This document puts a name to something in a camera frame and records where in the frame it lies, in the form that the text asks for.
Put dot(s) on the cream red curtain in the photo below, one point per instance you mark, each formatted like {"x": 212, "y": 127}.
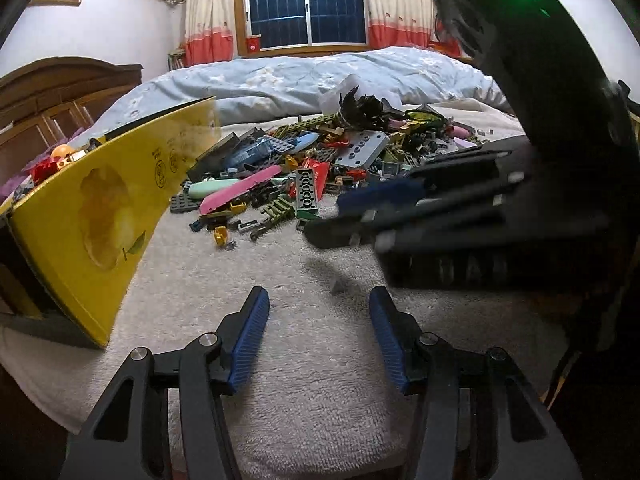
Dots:
{"x": 400, "y": 23}
{"x": 209, "y": 31}

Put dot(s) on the right cream red curtain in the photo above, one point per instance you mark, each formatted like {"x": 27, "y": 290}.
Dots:
{"x": 400, "y": 23}

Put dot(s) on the large orange ball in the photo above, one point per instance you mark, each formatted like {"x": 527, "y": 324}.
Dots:
{"x": 62, "y": 151}

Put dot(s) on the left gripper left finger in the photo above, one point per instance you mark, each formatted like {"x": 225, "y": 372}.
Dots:
{"x": 126, "y": 435}

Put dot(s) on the yellow cardboard toy box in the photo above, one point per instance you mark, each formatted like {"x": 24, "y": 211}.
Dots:
{"x": 70, "y": 247}

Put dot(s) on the dark window with frame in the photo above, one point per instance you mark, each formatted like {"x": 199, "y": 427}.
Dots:
{"x": 301, "y": 27}

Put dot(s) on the small red box on sill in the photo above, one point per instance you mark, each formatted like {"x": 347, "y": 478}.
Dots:
{"x": 253, "y": 44}

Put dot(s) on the brown wooden headboard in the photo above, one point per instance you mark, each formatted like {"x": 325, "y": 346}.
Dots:
{"x": 47, "y": 101}

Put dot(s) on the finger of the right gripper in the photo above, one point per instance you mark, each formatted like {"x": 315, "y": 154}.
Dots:
{"x": 380, "y": 197}
{"x": 360, "y": 229}

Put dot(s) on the mint green plastic piece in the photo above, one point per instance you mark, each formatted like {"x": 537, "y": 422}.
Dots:
{"x": 200, "y": 190}

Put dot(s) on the white plastic bag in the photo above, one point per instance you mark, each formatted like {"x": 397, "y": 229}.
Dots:
{"x": 328, "y": 102}

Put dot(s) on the black spiky toy piece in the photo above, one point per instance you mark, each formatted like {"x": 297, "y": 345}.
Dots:
{"x": 364, "y": 113}

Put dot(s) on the light blue floral duvet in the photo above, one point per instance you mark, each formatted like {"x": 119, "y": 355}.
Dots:
{"x": 260, "y": 89}

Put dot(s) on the long pink plastic piece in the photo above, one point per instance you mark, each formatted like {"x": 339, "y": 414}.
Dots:
{"x": 226, "y": 195}

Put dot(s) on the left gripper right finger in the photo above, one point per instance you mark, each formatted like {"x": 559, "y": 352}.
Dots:
{"x": 477, "y": 415}

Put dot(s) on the pink oval toy piece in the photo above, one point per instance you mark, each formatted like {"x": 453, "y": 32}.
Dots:
{"x": 458, "y": 132}

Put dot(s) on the left cream red curtain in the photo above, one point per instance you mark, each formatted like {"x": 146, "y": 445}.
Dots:
{"x": 209, "y": 31}

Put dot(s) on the dark grey flat plate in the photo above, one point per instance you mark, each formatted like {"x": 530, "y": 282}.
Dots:
{"x": 182, "y": 203}

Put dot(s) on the white fluffy blanket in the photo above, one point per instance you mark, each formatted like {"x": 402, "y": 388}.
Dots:
{"x": 317, "y": 404}

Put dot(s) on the grey rounded plate with holes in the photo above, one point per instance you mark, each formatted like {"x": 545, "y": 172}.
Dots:
{"x": 362, "y": 149}

